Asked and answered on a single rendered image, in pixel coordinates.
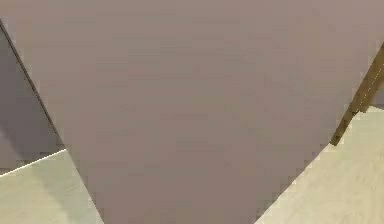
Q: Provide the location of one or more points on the brown wooden room door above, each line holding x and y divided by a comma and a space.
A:
363, 93

